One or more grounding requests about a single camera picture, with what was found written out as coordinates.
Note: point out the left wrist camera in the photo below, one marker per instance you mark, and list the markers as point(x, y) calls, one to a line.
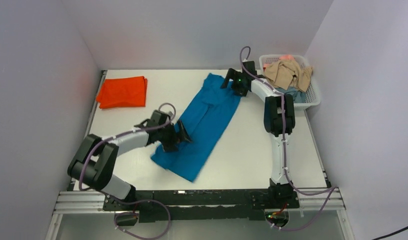
point(159, 119)

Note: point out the grey blue t shirt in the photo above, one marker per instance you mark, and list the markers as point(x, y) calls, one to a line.
point(299, 97)

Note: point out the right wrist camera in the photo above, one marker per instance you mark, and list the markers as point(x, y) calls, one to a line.
point(249, 68)

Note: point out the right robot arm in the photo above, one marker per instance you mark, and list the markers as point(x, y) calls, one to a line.
point(278, 121)

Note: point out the aluminium frame rail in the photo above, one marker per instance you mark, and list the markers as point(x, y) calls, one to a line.
point(71, 203)

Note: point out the pink garment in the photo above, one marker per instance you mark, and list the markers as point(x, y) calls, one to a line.
point(287, 57)

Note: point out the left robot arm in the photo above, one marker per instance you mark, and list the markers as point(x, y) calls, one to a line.
point(94, 162)

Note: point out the folded orange t shirt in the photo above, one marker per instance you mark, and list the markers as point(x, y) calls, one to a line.
point(126, 92)

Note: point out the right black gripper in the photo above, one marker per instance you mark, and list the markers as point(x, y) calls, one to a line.
point(234, 75)

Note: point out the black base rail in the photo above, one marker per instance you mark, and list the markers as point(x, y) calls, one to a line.
point(216, 204)

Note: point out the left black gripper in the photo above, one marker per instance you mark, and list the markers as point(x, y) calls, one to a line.
point(178, 137)

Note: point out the beige t shirt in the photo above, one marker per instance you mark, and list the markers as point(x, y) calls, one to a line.
point(287, 73)

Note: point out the white plastic laundry basket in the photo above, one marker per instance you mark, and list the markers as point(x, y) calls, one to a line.
point(312, 95)

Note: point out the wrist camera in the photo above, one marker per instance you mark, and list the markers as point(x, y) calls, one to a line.
point(249, 68)
point(159, 119)

